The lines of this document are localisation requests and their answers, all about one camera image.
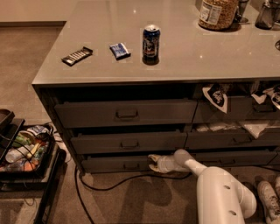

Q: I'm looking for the dark striped snack bar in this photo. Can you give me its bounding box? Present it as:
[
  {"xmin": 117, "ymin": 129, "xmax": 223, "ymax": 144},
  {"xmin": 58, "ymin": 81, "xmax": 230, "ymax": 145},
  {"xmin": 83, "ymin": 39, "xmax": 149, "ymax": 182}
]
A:
[{"xmin": 61, "ymin": 46, "xmax": 93, "ymax": 67}]

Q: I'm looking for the white sneaker left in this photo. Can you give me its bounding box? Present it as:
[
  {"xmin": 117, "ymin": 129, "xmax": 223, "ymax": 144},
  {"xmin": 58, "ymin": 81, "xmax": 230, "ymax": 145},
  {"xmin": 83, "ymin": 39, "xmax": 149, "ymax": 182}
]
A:
[{"xmin": 257, "ymin": 181, "xmax": 280, "ymax": 224}]

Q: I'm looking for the white plastic bag in drawer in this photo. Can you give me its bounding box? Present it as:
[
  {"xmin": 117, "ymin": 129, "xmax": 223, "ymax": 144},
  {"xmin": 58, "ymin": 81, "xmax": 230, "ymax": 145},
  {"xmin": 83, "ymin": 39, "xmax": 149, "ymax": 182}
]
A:
[{"xmin": 194, "ymin": 120, "xmax": 280, "ymax": 139}]

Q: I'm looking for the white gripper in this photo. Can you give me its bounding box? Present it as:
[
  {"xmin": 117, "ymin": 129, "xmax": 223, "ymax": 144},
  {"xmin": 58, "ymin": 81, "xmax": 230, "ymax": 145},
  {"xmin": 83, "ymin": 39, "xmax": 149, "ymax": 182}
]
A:
[{"xmin": 148, "ymin": 154, "xmax": 187, "ymax": 173}]

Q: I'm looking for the large jar of nuts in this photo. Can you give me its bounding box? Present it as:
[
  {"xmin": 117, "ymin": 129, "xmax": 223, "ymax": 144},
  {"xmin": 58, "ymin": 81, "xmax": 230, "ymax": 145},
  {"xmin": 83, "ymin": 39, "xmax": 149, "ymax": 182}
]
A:
[{"xmin": 198, "ymin": 0, "xmax": 238, "ymax": 31}]

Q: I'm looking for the grey counter cabinet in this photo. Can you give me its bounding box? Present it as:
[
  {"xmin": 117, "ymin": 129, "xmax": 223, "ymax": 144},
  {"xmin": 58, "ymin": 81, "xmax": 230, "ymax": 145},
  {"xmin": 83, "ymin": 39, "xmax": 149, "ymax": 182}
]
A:
[{"xmin": 32, "ymin": 0, "xmax": 280, "ymax": 173}]

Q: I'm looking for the dark stemmed object behind jar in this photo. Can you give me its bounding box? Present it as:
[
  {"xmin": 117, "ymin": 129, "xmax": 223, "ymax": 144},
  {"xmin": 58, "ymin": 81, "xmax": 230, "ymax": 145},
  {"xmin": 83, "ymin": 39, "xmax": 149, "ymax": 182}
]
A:
[{"xmin": 234, "ymin": 0, "xmax": 249, "ymax": 24}]

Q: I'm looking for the black floor cable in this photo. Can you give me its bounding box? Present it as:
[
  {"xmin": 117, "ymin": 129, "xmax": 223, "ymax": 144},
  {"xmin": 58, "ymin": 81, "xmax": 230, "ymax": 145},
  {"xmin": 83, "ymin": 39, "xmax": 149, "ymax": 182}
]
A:
[{"xmin": 73, "ymin": 164, "xmax": 280, "ymax": 224}]

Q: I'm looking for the blue snack packet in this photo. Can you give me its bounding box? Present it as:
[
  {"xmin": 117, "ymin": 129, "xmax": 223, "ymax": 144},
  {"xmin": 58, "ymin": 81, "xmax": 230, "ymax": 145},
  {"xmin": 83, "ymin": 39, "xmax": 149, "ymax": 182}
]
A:
[{"xmin": 109, "ymin": 43, "xmax": 131, "ymax": 60}]

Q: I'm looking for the black bin of items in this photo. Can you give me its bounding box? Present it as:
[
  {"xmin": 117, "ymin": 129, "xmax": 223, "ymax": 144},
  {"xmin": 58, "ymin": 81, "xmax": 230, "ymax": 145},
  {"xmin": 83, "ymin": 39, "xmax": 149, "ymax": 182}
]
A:
[{"xmin": 0, "ymin": 124, "xmax": 54, "ymax": 179}]

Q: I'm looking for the blue drink can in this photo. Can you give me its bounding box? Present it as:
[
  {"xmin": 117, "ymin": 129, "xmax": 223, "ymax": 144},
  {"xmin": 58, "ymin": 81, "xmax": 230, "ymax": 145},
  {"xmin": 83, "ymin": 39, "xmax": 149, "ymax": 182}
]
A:
[{"xmin": 143, "ymin": 24, "xmax": 160, "ymax": 60}]

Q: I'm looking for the dark glass container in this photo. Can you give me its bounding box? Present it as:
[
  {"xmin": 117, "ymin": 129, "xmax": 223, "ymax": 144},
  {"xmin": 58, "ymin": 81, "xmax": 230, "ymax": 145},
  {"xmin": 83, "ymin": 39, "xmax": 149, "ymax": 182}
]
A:
[{"xmin": 255, "ymin": 0, "xmax": 280, "ymax": 31}]

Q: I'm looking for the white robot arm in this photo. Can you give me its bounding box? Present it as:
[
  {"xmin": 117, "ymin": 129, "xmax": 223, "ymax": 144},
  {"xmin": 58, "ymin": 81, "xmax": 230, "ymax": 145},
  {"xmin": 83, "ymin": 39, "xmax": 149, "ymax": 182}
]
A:
[{"xmin": 148, "ymin": 149, "xmax": 257, "ymax": 224}]

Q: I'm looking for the white sneaker right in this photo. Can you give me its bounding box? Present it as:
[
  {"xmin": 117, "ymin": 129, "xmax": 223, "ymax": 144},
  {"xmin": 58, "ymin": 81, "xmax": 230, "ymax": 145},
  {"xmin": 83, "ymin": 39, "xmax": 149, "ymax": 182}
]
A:
[{"xmin": 275, "ymin": 175, "xmax": 280, "ymax": 198}]

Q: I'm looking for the black cart frame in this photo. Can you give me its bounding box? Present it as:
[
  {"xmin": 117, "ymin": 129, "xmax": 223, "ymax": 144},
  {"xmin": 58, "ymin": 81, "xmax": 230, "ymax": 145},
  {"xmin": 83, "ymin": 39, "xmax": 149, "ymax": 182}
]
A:
[{"xmin": 0, "ymin": 108, "xmax": 67, "ymax": 224}]

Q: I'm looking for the black white chip bag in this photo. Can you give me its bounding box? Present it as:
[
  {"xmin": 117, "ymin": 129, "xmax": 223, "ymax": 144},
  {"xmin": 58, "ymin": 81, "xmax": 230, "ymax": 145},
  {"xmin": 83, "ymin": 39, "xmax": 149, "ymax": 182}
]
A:
[{"xmin": 202, "ymin": 83, "xmax": 228, "ymax": 114}]

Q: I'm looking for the grey drawer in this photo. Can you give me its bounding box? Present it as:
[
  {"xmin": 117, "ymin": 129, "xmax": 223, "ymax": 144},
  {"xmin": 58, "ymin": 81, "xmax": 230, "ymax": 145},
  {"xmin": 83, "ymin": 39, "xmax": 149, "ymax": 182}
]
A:
[
  {"xmin": 192, "ymin": 96, "xmax": 280, "ymax": 123},
  {"xmin": 54, "ymin": 99, "xmax": 197, "ymax": 128},
  {"xmin": 194, "ymin": 150, "xmax": 277, "ymax": 166},
  {"xmin": 81, "ymin": 156, "xmax": 149, "ymax": 173},
  {"xmin": 185, "ymin": 129, "xmax": 280, "ymax": 150},
  {"xmin": 71, "ymin": 130, "xmax": 186, "ymax": 154}
]

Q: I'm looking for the white sneaker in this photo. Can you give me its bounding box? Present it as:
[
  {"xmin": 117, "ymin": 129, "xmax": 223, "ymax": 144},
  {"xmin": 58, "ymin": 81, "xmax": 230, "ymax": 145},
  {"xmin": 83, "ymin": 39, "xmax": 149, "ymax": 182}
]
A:
[
  {"xmin": 275, "ymin": 175, "xmax": 280, "ymax": 198},
  {"xmin": 257, "ymin": 181, "xmax": 280, "ymax": 224}
]

